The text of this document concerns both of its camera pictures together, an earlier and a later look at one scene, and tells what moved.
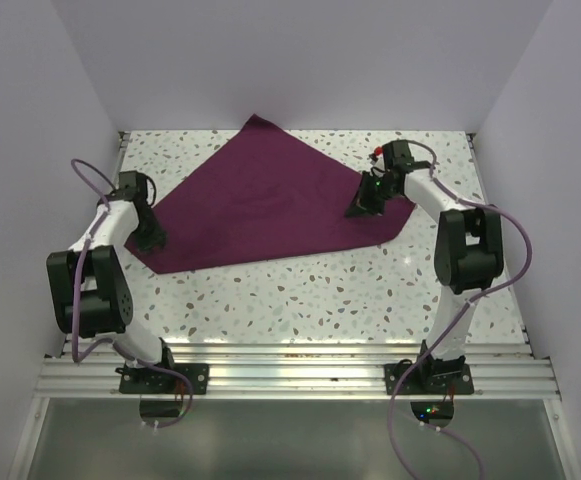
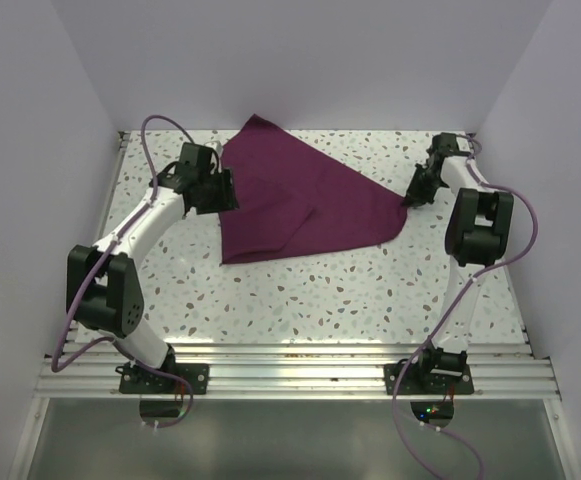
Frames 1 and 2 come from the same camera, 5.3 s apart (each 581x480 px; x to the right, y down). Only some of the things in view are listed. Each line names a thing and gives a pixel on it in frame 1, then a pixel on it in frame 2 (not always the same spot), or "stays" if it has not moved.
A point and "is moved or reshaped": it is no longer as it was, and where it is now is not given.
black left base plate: [145, 379] stays
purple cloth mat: [262, 193] is moved or reshaped
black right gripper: [363, 205] -> [414, 196]
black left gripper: [157, 237] -> [226, 200]
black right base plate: [429, 378] stays
